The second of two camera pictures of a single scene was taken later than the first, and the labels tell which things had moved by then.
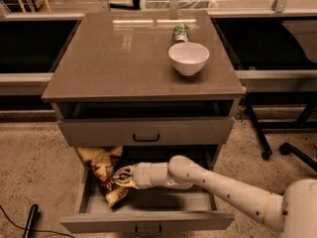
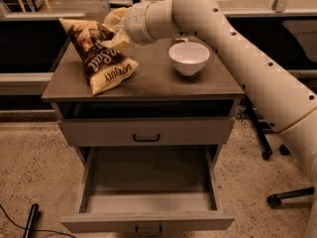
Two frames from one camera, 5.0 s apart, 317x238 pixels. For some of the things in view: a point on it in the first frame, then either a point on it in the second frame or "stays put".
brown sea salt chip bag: [102, 162] → [105, 65]
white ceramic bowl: [188, 57] stays put
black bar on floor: [28, 232] stays put
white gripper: [141, 175] → [137, 23]
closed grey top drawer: [191, 131] stays put
